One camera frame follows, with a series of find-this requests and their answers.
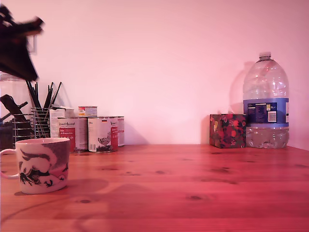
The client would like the white can with chicken print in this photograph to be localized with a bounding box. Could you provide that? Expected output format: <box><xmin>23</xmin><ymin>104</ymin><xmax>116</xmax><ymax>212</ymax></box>
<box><xmin>87</xmin><ymin>116</ymin><xmax>119</xmax><ymax>153</ymax></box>

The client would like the large glass jar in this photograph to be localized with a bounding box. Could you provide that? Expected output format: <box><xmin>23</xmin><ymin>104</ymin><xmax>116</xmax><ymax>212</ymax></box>
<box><xmin>0</xmin><ymin>71</ymin><xmax>33</xmax><ymax>116</ymax></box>

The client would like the chrome wire rack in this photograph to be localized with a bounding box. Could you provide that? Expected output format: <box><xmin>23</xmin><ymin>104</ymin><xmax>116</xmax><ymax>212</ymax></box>
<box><xmin>11</xmin><ymin>113</ymin><xmax>33</xmax><ymax>144</ymax></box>

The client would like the large clear water bottle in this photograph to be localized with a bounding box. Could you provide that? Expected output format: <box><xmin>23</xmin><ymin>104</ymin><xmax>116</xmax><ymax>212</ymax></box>
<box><xmin>242</xmin><ymin>51</ymin><xmax>290</xmax><ymax>149</ymax></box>

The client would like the chrome wire utensil holder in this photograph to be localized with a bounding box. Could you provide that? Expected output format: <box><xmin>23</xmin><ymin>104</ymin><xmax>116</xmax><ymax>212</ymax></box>
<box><xmin>30</xmin><ymin>107</ymin><xmax>52</xmax><ymax>139</ymax></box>

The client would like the white mug with dark print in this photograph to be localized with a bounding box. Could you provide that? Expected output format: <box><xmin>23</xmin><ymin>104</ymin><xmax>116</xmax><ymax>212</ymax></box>
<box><xmin>0</xmin><ymin>137</ymin><xmax>71</xmax><ymax>195</ymax></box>

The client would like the dark kitchen tool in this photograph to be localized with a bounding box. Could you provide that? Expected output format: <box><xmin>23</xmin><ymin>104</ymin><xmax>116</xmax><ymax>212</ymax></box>
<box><xmin>0</xmin><ymin>94</ymin><xmax>28</xmax><ymax>123</ymax></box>

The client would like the small flat food can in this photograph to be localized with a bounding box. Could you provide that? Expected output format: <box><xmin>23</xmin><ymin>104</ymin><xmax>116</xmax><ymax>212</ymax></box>
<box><xmin>78</xmin><ymin>105</ymin><xmax>98</xmax><ymax>118</ymax></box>

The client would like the white and red food can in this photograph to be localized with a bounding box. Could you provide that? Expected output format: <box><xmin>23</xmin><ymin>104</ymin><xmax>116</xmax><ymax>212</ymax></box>
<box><xmin>57</xmin><ymin>116</ymin><xmax>88</xmax><ymax>153</ymax></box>
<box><xmin>117</xmin><ymin>116</ymin><xmax>125</xmax><ymax>147</ymax></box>

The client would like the white wall switch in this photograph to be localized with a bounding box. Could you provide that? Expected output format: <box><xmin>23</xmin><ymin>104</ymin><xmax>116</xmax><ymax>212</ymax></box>
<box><xmin>28</xmin><ymin>35</ymin><xmax>39</xmax><ymax>54</ymax></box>

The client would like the white paper carton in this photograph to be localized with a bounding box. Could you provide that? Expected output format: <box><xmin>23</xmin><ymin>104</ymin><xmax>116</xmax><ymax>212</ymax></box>
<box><xmin>49</xmin><ymin>105</ymin><xmax>75</xmax><ymax>139</ymax></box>

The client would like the floral printed box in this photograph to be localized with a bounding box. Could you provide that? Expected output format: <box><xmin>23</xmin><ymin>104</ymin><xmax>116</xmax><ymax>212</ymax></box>
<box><xmin>209</xmin><ymin>113</ymin><xmax>247</xmax><ymax>149</ymax></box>

